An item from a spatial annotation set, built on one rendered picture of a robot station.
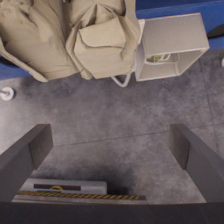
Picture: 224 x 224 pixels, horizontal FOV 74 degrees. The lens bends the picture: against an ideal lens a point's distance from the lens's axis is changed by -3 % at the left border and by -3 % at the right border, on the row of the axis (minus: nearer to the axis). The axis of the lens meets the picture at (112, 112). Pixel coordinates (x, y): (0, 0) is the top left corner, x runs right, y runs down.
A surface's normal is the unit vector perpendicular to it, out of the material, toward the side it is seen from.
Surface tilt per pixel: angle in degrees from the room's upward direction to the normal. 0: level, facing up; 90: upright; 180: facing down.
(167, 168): 0
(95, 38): 44
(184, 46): 0
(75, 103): 0
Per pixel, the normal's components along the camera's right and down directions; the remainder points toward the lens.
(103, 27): -0.04, 0.71
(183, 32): -0.05, -0.12
